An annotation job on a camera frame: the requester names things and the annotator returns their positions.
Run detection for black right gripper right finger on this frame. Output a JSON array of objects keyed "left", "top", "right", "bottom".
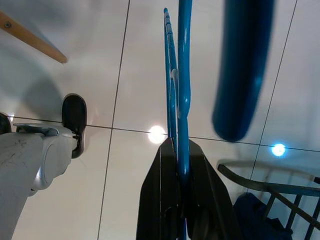
[{"left": 186, "top": 138, "right": 245, "bottom": 240}]

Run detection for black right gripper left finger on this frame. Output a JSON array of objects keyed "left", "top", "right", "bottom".
[{"left": 136, "top": 136, "right": 181, "bottom": 240}]

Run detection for blue plastic hanger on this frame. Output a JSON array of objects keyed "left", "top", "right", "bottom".
[{"left": 163, "top": 0, "right": 276, "bottom": 240}]

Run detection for dark blue cloth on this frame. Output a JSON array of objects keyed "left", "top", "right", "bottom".
[{"left": 232, "top": 193, "right": 295, "bottom": 240}]

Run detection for black clothes rack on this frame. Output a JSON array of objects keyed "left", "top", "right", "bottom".
[{"left": 217, "top": 159, "right": 320, "bottom": 240}]

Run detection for black robot foot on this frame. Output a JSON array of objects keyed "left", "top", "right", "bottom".
[
  {"left": 0, "top": 112, "right": 13, "bottom": 136},
  {"left": 61, "top": 94, "right": 88, "bottom": 159}
]

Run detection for silver robot leg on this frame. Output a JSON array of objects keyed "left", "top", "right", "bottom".
[{"left": 0, "top": 122, "right": 87, "bottom": 240}]

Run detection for white chair wooden legs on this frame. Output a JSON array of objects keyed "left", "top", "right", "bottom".
[{"left": 0, "top": 11, "right": 69, "bottom": 65}]

